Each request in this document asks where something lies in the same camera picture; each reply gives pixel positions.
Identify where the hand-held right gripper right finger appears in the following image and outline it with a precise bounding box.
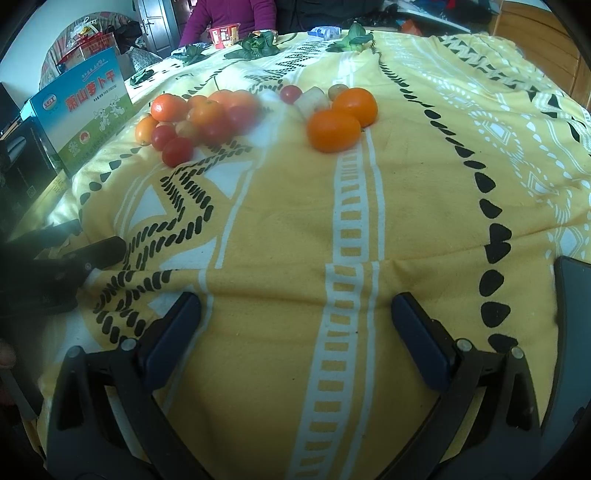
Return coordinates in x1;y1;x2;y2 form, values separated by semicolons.
391;292;544;480

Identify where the heap of plastic bags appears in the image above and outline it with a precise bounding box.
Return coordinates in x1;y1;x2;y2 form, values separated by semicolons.
39;21;122;88

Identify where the large deep-coloured orange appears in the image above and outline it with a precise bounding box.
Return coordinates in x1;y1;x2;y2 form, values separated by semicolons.
331;88;379;128

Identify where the dark wooden door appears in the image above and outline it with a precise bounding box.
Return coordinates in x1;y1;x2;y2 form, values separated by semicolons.
139;0;175;37

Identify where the red instant noodle cup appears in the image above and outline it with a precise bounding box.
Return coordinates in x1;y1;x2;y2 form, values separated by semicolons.
208;24;242;49

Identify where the green and blue carton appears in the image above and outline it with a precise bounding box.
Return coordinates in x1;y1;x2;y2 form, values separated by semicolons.
21;46;134;176

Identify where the dark grey flat board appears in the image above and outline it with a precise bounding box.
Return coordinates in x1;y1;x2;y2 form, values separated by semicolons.
538;255;591;480

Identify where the yellow printed blanket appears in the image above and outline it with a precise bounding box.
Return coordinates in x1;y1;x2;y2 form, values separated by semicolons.
37;28;591;480

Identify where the small pale sugarcane piece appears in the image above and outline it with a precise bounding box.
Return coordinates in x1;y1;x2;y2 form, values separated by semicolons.
294;87;331;121

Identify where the pile of clothes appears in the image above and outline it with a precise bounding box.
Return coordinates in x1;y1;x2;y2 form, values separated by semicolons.
383;0;499;33

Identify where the pile of cherry tomatoes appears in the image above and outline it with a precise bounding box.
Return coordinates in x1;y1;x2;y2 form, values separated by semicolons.
150;84;303;168

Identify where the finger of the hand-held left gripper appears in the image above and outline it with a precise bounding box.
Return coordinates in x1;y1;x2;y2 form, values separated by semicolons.
7;219;84;254
65;235;127;280

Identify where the black printed box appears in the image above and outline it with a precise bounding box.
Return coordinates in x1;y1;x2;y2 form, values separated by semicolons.
0;115;70;220

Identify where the wooden headboard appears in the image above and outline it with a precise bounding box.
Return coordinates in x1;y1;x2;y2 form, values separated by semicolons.
492;0;591;109

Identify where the smooth yellowish orange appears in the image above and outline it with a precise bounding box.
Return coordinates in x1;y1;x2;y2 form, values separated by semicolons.
307;110;362;154

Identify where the pile of small oranges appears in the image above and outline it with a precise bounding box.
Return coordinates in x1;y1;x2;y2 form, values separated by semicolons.
135;89;259;146

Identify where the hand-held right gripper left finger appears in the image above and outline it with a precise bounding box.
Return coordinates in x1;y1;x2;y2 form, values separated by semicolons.
46;292;208;480

